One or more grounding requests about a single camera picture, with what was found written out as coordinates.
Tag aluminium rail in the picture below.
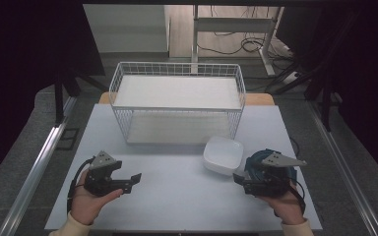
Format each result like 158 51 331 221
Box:
307 97 378 236
0 95 79 236

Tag wooden board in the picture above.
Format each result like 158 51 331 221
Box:
97 91 276 107

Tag white square bowl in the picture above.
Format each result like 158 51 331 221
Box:
202 135 245 177

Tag black stand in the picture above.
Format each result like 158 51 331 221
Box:
265 55 347 133
53 64 110 128

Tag white cabinet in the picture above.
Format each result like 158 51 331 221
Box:
82 3 170 54

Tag round container with blue lid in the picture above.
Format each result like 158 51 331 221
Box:
243 148 298 185

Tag white power strip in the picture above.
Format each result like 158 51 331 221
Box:
281 70 300 86

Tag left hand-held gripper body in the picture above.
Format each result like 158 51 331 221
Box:
84 150 133 198

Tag white metal desk frame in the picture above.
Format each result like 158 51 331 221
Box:
191 4 285 77

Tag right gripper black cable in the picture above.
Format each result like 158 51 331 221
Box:
287 166 307 218

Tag person's right hand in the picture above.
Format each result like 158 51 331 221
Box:
258 184 305 226

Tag dark curtain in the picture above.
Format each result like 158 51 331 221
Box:
277 0 378 192
0 0 106 192

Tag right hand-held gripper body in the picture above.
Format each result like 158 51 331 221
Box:
242 150 308 198

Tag black floor bracket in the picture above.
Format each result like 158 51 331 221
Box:
56 127 81 151

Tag black floor cables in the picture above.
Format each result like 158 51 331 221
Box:
196 5 297 63

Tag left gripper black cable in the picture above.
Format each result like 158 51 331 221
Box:
66 156 95 214

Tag person's left hand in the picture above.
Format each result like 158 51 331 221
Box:
70 169 125 226

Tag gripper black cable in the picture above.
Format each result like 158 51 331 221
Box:
66 156 95 214
287 166 307 218

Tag white wire rack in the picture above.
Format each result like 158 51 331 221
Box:
108 61 247 146

